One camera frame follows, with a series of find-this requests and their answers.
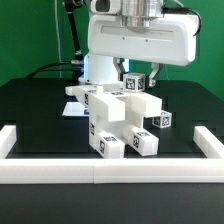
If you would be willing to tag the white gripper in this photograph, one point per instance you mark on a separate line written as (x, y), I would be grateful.
(169, 40)

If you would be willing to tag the white tagged cube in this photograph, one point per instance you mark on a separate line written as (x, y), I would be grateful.
(134, 82)

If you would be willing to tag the white chair backrest part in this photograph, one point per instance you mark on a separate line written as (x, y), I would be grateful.
(113, 105)

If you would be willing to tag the white chair seat part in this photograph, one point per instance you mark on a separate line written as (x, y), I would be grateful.
(98, 124)

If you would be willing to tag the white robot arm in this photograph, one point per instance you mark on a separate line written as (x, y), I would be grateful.
(99, 69)

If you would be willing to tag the white sheet with tags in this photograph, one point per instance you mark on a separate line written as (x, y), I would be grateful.
(75, 109)

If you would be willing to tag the white U-shaped border fence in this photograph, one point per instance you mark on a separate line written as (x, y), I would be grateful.
(209, 169)

